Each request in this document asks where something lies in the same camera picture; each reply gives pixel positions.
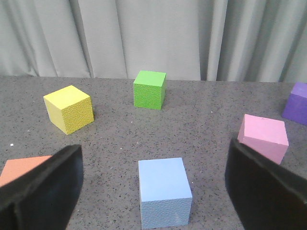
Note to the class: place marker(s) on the green foam cube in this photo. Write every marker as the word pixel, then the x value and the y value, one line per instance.
pixel 149 89

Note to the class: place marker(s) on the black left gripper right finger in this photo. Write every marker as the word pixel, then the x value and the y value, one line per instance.
pixel 265 195

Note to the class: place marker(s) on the pink foam cube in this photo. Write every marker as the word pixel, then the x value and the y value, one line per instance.
pixel 266 136

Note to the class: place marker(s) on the purple foam cube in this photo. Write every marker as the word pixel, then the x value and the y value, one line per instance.
pixel 296 106

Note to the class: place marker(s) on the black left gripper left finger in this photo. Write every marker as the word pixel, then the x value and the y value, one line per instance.
pixel 44 198

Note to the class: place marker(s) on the grey curtain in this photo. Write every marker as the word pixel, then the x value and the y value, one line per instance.
pixel 210 40

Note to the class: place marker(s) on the yellow foam cube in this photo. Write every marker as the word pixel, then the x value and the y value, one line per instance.
pixel 69 109

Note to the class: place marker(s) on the red textured foam cube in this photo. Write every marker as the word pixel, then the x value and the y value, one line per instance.
pixel 15 168

